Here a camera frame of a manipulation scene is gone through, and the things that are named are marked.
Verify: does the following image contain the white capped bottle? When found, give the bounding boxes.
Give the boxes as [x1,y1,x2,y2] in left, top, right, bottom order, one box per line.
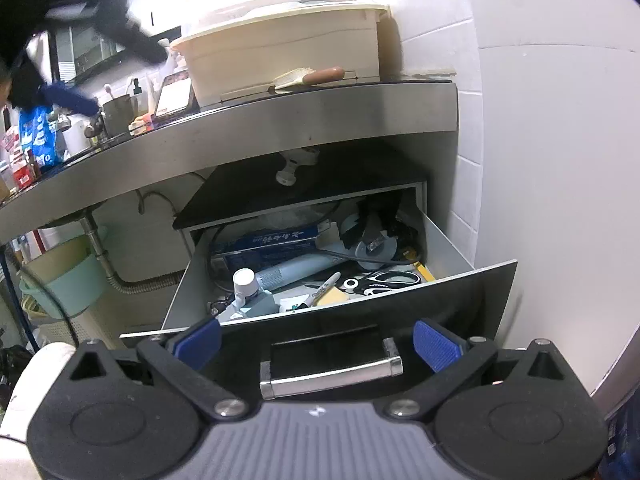
[231,268,263,306]

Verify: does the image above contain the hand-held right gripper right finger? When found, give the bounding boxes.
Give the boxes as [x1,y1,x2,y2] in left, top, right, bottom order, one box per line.
[389,318,572,419]

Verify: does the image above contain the cream plastic dish rack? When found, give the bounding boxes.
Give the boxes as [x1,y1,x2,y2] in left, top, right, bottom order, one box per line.
[170,0,391,108]

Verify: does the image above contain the corrugated metal drain hose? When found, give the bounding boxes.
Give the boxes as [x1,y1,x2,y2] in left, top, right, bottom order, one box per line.
[82,212,186,295]

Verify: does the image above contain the yellow sticky note pad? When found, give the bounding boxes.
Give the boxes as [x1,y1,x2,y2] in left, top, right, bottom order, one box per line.
[316,289,351,308]

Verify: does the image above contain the white mug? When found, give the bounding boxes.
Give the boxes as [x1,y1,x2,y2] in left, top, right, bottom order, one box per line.
[61,114,104,157]

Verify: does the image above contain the black cable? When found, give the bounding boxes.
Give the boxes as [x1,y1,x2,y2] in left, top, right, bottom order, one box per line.
[0,247,77,348]

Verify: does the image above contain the black cabinet panel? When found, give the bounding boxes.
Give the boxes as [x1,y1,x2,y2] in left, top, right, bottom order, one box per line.
[172,139,430,231]

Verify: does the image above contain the light blue tube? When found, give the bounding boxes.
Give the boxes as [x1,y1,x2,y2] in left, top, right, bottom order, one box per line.
[252,252,346,291]

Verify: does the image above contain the metal cup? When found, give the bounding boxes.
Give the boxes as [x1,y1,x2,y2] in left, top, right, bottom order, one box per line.
[100,95,139,137]

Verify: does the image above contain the blue printed packet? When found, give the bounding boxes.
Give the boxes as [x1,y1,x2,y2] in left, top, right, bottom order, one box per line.
[18,105,67,168]

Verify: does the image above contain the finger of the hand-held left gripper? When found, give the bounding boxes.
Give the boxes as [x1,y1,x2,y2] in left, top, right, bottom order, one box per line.
[9,57,100,115]
[97,10,167,65]

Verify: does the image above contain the white rounded object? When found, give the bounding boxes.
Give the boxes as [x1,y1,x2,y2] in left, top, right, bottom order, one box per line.
[0,342,76,480]

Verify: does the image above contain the black handled scissors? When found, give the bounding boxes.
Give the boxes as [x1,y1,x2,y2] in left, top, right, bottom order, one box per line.
[342,269,421,297]

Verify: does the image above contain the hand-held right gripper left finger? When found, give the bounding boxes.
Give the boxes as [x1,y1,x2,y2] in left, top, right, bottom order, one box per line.
[67,317,247,419]

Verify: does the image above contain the smartphone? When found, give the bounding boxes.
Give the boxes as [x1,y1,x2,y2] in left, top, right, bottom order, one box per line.
[154,70,195,120]

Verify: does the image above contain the clear plastic bag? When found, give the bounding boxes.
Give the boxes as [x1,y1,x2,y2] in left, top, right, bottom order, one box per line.
[250,202,346,236]

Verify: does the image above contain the blue cardboard box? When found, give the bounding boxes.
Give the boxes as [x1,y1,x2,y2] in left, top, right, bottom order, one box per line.
[210,226,321,273]

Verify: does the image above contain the grey tape roll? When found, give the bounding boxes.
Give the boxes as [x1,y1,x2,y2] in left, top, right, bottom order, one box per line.
[354,236,399,271]

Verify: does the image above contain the white marker pen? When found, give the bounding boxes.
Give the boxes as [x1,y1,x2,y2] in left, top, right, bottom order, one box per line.
[303,272,342,307]

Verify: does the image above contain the green plastic bucket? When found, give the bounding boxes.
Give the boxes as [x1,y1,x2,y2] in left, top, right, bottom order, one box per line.
[19,227,112,318]

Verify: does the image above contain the black drawer with metal handle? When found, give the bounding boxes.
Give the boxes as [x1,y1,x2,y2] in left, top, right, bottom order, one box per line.
[119,180,519,401]

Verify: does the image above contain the red and white packet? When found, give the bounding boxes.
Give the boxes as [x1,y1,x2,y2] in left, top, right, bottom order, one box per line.
[0,127,32,192]

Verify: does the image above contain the wooden handled brush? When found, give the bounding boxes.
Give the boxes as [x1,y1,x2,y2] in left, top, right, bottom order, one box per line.
[273,66,346,93]

